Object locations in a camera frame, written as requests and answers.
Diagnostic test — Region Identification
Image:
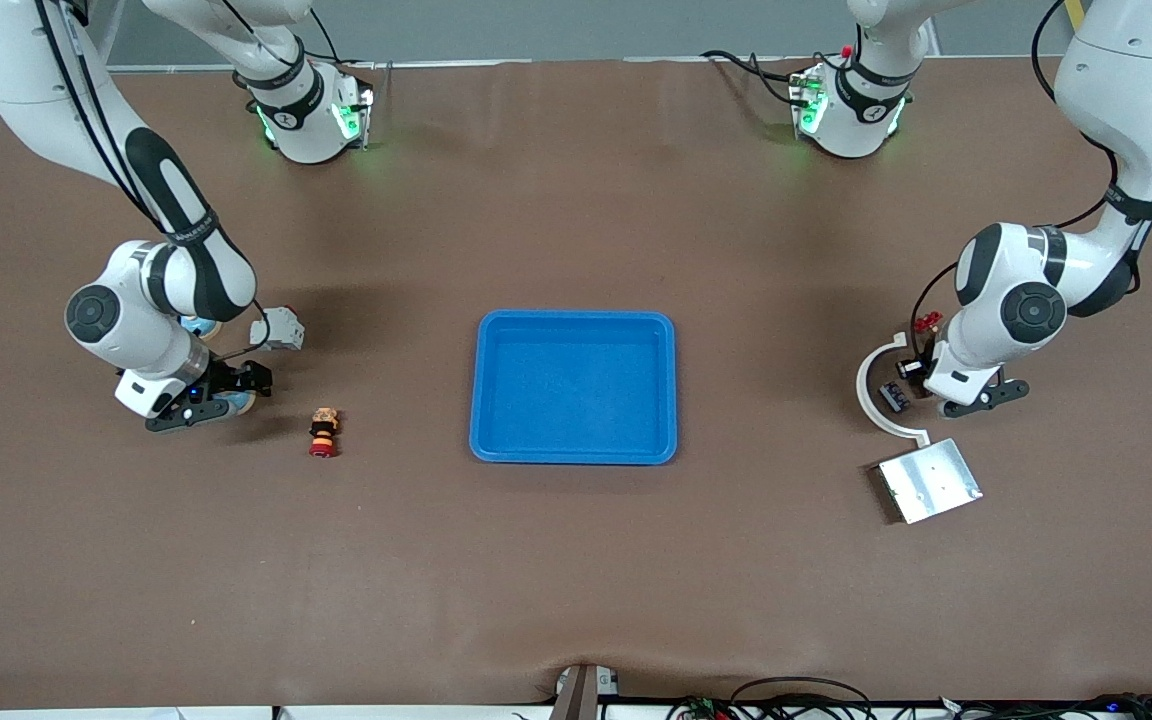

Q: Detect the white circuit breaker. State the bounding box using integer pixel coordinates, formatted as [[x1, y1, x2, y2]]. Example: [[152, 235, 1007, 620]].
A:
[[249, 305, 306, 353]]

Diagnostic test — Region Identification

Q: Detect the silver metal plate module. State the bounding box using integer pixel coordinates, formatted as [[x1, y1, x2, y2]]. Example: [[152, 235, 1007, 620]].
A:
[[876, 437, 985, 526]]

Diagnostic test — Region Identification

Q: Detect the blue plastic tray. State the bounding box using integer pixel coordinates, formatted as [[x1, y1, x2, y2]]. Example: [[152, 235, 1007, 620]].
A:
[[468, 309, 679, 467]]

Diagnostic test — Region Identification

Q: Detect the brown table mat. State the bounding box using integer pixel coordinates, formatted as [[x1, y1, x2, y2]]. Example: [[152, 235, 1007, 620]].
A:
[[0, 57, 1152, 713]]

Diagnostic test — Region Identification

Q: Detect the grey metal table clamp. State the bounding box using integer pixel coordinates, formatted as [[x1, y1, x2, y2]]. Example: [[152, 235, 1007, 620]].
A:
[[551, 663, 622, 720]]

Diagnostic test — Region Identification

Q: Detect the white curved plastic bracket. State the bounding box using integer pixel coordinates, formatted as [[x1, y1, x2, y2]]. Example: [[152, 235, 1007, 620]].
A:
[[855, 332, 931, 447]]

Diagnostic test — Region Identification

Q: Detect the orange red push button switch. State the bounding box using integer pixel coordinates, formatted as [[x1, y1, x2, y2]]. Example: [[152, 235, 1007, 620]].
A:
[[308, 406, 341, 460]]

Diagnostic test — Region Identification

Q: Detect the black looped cable bundle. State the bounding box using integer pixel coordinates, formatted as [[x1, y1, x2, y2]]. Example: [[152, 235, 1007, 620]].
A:
[[666, 676, 877, 720]]

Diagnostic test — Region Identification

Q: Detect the black tangled cable bundle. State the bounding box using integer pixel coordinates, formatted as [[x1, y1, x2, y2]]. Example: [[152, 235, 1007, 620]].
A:
[[936, 692, 1152, 720]]

